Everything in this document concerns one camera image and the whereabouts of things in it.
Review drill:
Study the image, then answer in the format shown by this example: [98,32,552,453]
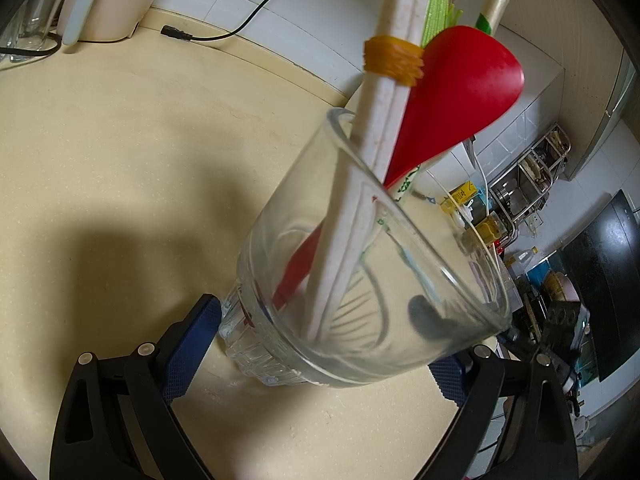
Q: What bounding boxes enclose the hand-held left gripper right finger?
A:
[420,345,581,480]

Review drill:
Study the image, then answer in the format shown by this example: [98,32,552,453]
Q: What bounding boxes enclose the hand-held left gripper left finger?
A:
[50,294,222,480]

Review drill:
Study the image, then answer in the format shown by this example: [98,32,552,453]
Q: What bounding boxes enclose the clear glass tumbler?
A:
[220,107,513,390]

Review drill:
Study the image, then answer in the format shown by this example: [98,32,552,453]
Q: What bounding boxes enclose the red plastic spoon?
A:
[272,25,526,311]

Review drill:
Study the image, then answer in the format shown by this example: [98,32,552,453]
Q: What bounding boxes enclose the yellow rubber band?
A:
[363,35,426,86]

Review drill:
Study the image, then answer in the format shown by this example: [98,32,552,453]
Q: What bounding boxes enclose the green silicone brush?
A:
[422,0,463,48]

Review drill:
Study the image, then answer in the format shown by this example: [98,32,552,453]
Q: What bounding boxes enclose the white speckled chopstick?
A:
[304,0,416,341]
[312,0,436,341]

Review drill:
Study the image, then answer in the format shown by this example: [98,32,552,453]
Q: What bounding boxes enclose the clear oil bottle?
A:
[505,246,538,268]

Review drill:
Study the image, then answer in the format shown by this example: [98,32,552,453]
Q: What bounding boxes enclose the cooking pan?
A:
[540,270,586,311]

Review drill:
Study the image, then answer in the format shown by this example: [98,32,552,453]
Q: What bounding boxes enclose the glass bottle of tea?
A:
[462,212,516,258]

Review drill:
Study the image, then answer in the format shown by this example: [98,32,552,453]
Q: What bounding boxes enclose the yellow carton box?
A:
[440,180,478,211]

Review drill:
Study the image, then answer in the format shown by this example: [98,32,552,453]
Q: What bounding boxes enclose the black range hood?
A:
[560,190,640,381]

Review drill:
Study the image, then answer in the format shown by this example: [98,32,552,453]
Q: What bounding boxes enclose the metal kitchen rack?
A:
[487,122,571,241]

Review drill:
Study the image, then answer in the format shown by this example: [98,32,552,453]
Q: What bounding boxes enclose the white rice cooker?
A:
[344,80,476,196]

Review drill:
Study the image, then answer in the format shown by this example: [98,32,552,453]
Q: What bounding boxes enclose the beige electric kettle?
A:
[55,0,176,46]

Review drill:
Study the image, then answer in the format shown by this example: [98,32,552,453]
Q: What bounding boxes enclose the black power cord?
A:
[161,0,308,42]

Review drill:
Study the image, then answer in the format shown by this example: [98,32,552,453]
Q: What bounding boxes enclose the black griddle cable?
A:
[0,32,63,59]

